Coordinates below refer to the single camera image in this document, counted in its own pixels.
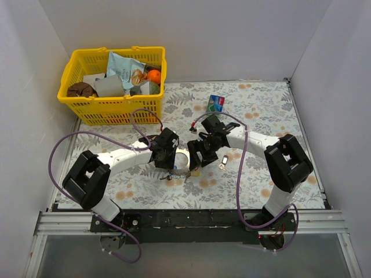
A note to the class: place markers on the grey cardboard box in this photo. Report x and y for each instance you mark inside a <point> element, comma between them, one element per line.
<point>111,86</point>

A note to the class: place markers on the green blue sponge pack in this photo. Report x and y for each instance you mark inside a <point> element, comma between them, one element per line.
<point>215,104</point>

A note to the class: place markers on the orange fruit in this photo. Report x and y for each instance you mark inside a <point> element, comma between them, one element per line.
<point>154,76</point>

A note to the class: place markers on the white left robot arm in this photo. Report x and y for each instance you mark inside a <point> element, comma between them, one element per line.
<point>87,180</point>

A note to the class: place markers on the floral patterned table mat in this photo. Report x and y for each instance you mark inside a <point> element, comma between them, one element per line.
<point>266,108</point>

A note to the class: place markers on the large metal key ring disc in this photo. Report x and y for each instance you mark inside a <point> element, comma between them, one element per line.
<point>182,161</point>

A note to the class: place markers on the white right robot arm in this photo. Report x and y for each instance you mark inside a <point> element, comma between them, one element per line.
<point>287,162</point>

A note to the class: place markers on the green avocado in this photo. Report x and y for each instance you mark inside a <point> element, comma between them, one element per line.
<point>154,88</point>

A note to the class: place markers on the light blue chips bag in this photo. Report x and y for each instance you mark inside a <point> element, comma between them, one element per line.
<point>130,71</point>

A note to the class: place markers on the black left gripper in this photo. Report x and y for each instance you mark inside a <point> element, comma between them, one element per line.
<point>167,158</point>

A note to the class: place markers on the yellow plastic shopping basket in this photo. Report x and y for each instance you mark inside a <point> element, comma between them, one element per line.
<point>110,110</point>

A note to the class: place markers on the white carton in basket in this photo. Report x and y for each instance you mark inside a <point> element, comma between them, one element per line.
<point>90,79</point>

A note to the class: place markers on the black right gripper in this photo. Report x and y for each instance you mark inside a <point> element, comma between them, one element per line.
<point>201,150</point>

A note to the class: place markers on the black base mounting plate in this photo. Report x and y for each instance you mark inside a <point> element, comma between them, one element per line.
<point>187,226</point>

